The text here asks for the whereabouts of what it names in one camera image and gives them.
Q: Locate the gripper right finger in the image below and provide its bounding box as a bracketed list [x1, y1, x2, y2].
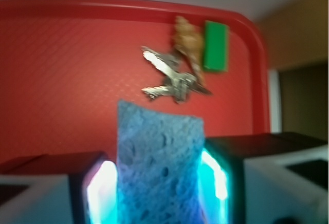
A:
[200, 132, 328, 223]

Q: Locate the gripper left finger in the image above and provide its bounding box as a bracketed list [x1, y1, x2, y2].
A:
[1, 152, 118, 223]

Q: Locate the light blue sponge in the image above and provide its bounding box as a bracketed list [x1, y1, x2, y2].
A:
[116, 101, 205, 223]

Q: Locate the red plastic tray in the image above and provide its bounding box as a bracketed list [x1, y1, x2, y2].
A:
[1, 0, 270, 161]

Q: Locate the silver key bunch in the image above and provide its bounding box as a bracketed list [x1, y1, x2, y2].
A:
[141, 46, 212, 104]

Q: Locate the green rectangular block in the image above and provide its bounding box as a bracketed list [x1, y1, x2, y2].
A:
[203, 21, 229, 72]

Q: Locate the tan seashell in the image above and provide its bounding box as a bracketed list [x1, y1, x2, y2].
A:
[173, 16, 205, 86]

